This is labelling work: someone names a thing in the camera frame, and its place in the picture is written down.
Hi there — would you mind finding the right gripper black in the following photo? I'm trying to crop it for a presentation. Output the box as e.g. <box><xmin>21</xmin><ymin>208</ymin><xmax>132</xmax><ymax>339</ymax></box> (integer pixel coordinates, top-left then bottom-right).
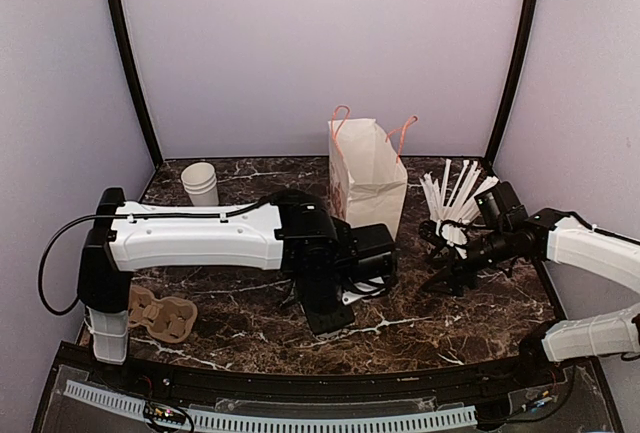
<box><xmin>422</xmin><ymin>225</ymin><xmax>513</xmax><ymax>296</ymax></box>

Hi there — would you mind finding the stack of white paper cups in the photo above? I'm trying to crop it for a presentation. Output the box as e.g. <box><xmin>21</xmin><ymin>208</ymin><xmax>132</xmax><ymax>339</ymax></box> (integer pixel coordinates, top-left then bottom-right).
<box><xmin>180</xmin><ymin>162</ymin><xmax>219</xmax><ymax>207</ymax></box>

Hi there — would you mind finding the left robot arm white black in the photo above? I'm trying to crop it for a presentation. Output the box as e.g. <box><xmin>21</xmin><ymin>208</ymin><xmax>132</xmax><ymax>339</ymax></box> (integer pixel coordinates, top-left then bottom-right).
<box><xmin>49</xmin><ymin>188</ymin><xmax>397</xmax><ymax>389</ymax></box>

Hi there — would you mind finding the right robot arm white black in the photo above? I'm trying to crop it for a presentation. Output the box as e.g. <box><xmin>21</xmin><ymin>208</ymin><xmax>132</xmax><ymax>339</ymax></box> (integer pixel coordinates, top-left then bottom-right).
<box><xmin>421</xmin><ymin>182</ymin><xmax>639</xmax><ymax>387</ymax></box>

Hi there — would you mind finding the white paper takeout bag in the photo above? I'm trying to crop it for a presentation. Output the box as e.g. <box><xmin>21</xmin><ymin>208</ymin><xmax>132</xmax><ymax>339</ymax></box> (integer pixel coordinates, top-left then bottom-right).
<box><xmin>328</xmin><ymin>105</ymin><xmax>418</xmax><ymax>237</ymax></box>

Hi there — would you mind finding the white cup holding straws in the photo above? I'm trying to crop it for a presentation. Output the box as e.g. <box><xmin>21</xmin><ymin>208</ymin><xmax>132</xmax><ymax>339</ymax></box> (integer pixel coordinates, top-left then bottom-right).
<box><xmin>436</xmin><ymin>219</ymin><xmax>471</xmax><ymax>257</ymax></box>

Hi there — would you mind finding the bundle of white wrapped straws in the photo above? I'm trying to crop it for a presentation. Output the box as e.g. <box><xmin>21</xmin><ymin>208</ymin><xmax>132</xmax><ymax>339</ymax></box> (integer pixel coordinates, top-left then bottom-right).
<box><xmin>420</xmin><ymin>159</ymin><xmax>499</xmax><ymax>224</ymax></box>

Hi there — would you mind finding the brown cardboard cup carrier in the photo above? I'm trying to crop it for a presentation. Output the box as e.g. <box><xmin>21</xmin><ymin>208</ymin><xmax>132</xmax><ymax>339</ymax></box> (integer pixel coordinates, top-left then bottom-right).
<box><xmin>128</xmin><ymin>285</ymin><xmax>198</xmax><ymax>344</ymax></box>

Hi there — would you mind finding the white slotted cable duct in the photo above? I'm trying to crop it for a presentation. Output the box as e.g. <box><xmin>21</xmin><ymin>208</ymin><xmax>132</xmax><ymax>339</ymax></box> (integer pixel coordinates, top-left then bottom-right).
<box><xmin>62</xmin><ymin>380</ymin><xmax>478</xmax><ymax>432</ymax></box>

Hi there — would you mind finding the right black frame post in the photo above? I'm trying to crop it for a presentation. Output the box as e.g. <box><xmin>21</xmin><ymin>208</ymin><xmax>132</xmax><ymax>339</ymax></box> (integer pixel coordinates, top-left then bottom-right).
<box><xmin>480</xmin><ymin>0</ymin><xmax>546</xmax><ymax>169</ymax></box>

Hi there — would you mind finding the black frame post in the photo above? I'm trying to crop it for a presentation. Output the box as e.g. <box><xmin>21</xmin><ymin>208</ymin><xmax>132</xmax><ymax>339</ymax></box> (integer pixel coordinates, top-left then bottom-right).
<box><xmin>480</xmin><ymin>0</ymin><xmax>546</xmax><ymax>169</ymax></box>
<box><xmin>107</xmin><ymin>0</ymin><xmax>164</xmax><ymax>169</ymax></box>

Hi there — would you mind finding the left black frame post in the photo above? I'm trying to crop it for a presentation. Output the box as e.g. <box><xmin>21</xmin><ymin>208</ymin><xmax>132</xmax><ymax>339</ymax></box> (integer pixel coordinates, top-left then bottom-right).
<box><xmin>107</xmin><ymin>0</ymin><xmax>164</xmax><ymax>169</ymax></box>

